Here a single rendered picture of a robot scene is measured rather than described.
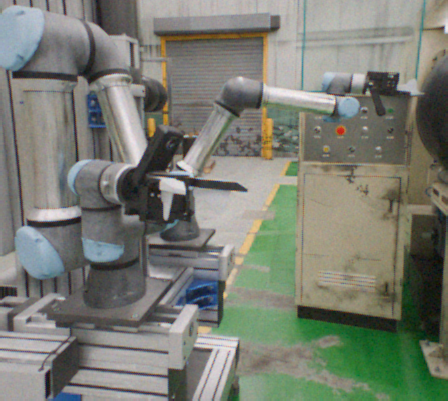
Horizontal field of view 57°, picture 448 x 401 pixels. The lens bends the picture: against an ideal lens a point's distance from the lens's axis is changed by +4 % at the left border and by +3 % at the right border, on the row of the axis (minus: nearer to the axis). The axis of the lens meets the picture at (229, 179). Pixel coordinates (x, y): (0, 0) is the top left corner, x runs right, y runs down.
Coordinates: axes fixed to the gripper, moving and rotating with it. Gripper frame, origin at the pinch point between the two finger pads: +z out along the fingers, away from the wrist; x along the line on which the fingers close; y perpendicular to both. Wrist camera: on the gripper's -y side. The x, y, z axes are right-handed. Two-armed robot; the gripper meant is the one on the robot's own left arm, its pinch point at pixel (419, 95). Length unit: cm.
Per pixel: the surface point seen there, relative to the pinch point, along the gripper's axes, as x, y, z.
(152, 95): 301, -17, -257
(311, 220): 49, -69, -32
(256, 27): 837, 162, -261
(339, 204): 49, -57, -19
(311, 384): -4, -126, -20
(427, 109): -7.8, -4.9, 2.2
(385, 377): 11, -122, 10
